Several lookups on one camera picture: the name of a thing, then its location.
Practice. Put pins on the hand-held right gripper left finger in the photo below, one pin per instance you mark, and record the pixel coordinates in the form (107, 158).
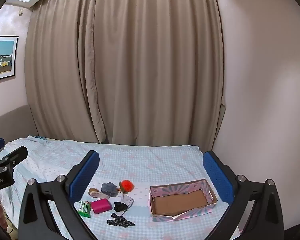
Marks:
(85, 175)

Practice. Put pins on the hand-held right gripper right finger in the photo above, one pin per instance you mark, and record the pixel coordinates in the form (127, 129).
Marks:
(217, 175)

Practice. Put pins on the brown plush toy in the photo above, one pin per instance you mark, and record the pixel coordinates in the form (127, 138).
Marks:
(96, 193)

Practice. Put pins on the grey knitted toy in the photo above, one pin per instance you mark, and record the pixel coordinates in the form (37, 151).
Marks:
(108, 189)

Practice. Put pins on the green tissue packet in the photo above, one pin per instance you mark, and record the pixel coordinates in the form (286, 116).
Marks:
(85, 208)

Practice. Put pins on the pink pouch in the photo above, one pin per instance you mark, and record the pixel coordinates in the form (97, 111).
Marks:
(101, 206)

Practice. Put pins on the cardboard box with pink lining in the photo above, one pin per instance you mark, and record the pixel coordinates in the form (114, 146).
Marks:
(180, 202)

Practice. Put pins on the black sock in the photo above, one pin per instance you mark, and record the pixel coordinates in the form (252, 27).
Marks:
(120, 206)

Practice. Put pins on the white plastic bag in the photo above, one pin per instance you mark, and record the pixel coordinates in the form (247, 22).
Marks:
(128, 200)

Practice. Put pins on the black patterned cloth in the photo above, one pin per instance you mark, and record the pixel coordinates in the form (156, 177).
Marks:
(120, 221)

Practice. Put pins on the beige curtain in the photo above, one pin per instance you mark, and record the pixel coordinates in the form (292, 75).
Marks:
(140, 62)

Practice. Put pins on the framed wall picture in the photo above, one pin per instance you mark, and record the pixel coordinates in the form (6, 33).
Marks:
(2, 58)

